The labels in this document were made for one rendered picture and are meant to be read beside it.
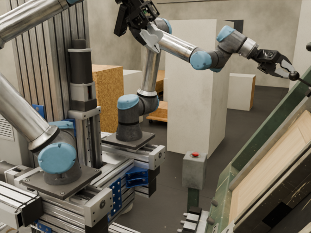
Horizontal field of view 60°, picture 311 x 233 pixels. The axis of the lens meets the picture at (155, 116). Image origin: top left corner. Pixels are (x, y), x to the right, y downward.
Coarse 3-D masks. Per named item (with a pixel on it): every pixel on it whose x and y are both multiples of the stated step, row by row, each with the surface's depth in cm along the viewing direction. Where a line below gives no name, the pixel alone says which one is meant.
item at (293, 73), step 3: (291, 72) 101; (294, 72) 100; (297, 72) 100; (288, 75) 102; (291, 75) 101; (294, 75) 100; (297, 75) 100; (291, 78) 101; (294, 78) 100; (297, 78) 100; (300, 78) 102; (303, 81) 103; (306, 84) 104; (309, 84) 104; (309, 87) 105
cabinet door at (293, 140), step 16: (304, 112) 105; (304, 128) 96; (288, 144) 100; (304, 144) 88; (272, 160) 105; (288, 160) 91; (256, 176) 110; (272, 176) 95; (240, 192) 116; (256, 192) 99; (240, 208) 104
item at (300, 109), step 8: (304, 104) 106; (296, 112) 107; (288, 120) 109; (280, 128) 112; (288, 128) 110; (272, 136) 116; (280, 136) 112; (264, 144) 119; (272, 144) 114; (264, 152) 116; (256, 160) 118; (248, 168) 120; (240, 176) 123; (232, 184) 125
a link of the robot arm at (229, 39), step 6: (222, 30) 112; (228, 30) 112; (234, 30) 112; (222, 36) 112; (228, 36) 111; (234, 36) 111; (240, 36) 111; (222, 42) 114; (228, 42) 112; (234, 42) 111; (240, 42) 111; (222, 48) 115; (228, 48) 114; (234, 48) 113; (240, 48) 111
